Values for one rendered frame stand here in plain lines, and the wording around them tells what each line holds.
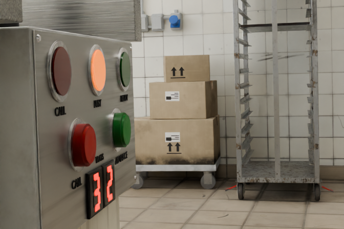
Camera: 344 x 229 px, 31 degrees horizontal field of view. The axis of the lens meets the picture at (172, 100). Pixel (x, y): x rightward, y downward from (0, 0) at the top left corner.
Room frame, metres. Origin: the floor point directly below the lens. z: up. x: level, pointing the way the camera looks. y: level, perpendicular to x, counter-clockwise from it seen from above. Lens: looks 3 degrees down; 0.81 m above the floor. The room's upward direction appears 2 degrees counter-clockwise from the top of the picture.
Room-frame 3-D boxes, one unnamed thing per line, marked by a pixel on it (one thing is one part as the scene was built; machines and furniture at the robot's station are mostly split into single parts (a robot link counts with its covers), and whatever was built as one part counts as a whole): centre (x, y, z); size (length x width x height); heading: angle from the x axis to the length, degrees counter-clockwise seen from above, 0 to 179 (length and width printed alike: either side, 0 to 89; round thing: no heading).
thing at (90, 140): (0.43, 0.07, 0.76); 0.03 x 0.02 x 0.03; 169
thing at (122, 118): (0.52, 0.05, 0.76); 0.03 x 0.02 x 0.03; 169
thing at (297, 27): (3.86, -0.67, 1.05); 0.60 x 0.40 x 0.01; 168
